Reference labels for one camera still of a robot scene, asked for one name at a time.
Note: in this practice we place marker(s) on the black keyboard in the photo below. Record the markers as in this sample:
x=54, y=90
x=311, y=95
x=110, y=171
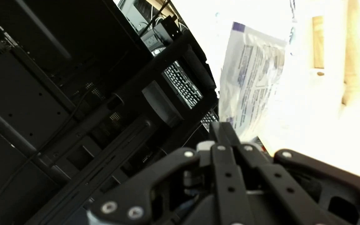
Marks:
x=182, y=85

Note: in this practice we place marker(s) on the grey box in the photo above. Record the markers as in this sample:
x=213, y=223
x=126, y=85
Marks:
x=159, y=103

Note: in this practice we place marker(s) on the clear plastic packet blue print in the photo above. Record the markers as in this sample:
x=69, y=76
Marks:
x=252, y=81

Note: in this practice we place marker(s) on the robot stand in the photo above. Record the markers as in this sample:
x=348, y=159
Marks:
x=42, y=109

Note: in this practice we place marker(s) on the black device with plugs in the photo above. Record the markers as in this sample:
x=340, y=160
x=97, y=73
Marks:
x=162, y=32

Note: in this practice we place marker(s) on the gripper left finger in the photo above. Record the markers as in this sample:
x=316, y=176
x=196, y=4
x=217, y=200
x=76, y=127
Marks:
x=228, y=187

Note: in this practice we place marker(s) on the wooden post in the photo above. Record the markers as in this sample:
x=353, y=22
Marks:
x=318, y=43
x=352, y=56

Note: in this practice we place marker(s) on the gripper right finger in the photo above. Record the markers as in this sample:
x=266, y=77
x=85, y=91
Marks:
x=280, y=181

